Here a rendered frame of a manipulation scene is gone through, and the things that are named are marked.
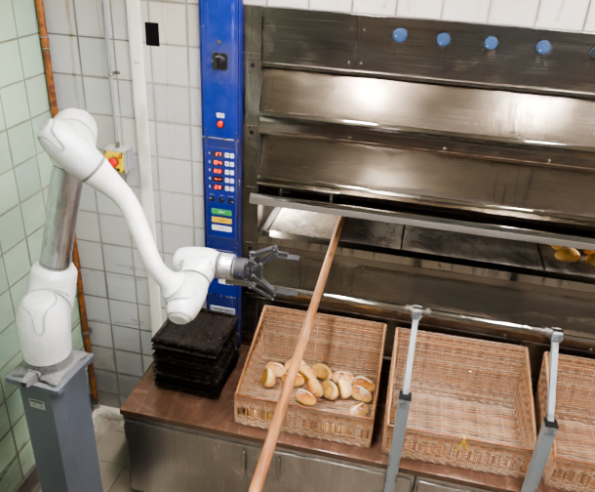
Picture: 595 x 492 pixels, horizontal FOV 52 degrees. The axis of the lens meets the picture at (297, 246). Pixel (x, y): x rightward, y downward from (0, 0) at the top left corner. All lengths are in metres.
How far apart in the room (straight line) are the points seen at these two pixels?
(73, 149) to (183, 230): 0.98
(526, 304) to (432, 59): 1.07
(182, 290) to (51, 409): 0.63
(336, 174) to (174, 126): 0.69
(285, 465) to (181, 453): 0.45
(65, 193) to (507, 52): 1.55
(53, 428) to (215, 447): 0.67
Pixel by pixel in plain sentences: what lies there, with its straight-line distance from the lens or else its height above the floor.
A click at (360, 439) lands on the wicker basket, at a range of 2.48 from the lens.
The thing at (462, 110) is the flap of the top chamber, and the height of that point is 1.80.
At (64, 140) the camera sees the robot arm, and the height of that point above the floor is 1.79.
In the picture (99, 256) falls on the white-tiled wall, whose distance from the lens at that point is 3.00.
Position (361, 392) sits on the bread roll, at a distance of 2.64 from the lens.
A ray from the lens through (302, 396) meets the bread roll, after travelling 2.60.
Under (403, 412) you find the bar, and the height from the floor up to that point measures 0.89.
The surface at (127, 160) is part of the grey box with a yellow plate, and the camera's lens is 2.64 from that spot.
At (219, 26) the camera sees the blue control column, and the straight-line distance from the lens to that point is 2.37.
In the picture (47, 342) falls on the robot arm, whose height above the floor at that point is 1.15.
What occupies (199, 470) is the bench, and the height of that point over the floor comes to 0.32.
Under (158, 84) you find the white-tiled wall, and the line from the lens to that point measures 2.54.
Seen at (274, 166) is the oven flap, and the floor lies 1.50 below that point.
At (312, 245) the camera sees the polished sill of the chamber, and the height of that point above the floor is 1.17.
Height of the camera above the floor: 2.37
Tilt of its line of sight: 28 degrees down
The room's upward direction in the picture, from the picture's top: 3 degrees clockwise
